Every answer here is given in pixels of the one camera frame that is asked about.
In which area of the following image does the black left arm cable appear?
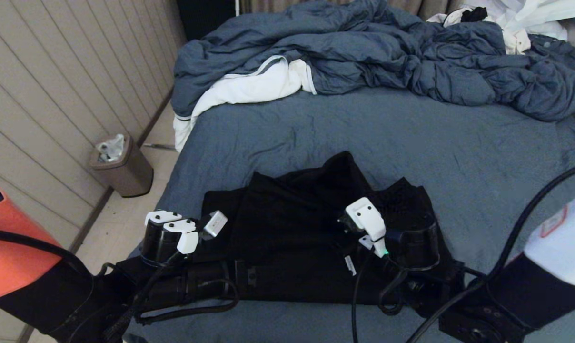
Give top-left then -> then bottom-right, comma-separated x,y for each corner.
0,226 -> 240,343

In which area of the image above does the rumpled blue duvet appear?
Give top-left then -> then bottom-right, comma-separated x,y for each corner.
171,0 -> 575,122

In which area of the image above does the black furniture piece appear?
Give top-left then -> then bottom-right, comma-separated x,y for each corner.
176,0 -> 238,41

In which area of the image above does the small black garment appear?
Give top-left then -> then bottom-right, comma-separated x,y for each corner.
461,7 -> 488,23

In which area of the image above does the cream garment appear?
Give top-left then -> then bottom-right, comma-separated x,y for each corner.
504,28 -> 532,54

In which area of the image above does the beige curtain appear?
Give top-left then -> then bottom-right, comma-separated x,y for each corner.
240,0 -> 464,20

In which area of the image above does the white plastic bin liner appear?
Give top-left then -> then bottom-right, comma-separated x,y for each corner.
96,133 -> 126,162

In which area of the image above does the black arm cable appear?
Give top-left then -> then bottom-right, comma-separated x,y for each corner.
352,160 -> 575,343
0,226 -> 240,343

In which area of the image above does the brown trash bin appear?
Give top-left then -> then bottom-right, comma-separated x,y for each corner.
89,134 -> 155,198

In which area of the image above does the blue denim garment with buttons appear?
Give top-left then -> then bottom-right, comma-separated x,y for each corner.
529,34 -> 575,77

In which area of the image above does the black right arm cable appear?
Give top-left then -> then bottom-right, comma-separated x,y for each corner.
352,160 -> 575,343

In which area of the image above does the black zip hoodie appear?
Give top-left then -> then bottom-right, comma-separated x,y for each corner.
199,151 -> 462,305

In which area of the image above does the blue bed sheet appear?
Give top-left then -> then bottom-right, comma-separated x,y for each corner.
126,88 -> 575,343

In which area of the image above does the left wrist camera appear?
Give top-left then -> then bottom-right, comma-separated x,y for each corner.
140,210 -> 228,267

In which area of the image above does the white clothes pile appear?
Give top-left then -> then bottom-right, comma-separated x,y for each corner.
428,0 -> 575,41

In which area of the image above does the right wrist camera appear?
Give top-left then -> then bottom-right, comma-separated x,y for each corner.
339,197 -> 441,272

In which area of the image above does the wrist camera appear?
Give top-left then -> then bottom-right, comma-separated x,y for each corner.
140,210 -> 228,267
339,197 -> 441,272

